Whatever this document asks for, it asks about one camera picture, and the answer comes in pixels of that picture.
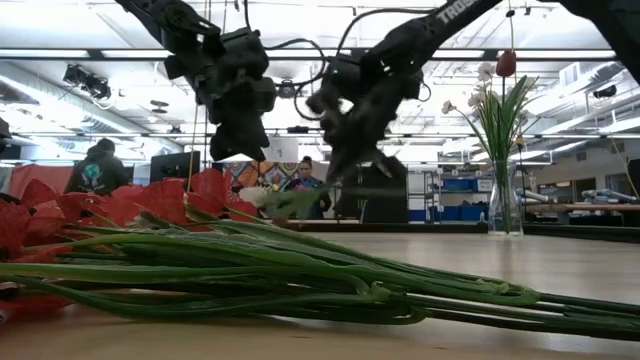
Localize red blossom spray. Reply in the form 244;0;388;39
107;168;501;296
0;178;640;316

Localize shelf with blue bins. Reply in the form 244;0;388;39
407;169;495;224

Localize black cabinet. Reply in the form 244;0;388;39
335;157;409;225

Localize pale blue equipment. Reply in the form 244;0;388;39
582;188;639;205
514;187;551;204

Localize red tulip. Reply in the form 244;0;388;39
0;273;640;344
477;48;540;234

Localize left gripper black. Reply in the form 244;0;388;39
164;49;278;162

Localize clear glass vase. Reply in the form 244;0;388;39
488;159;525;237

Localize black monitor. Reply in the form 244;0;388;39
149;151;201;184

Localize white and red flowers in vase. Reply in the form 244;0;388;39
440;60;534;234

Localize ceiling air vent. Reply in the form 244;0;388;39
558;61;583;90

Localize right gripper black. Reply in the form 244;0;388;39
307;69;425;184

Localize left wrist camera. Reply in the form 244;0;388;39
218;27;271;81

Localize long ceiling light bar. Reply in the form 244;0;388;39
0;47;640;63
14;130;640;141

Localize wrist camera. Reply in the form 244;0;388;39
323;52;369;96
218;27;271;81

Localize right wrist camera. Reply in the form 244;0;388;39
323;52;369;96

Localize red partition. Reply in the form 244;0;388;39
7;164;76;199

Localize white tulip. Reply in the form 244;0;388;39
238;184;409;217

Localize colourful patterned wall hanging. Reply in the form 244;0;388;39
224;159;301;194

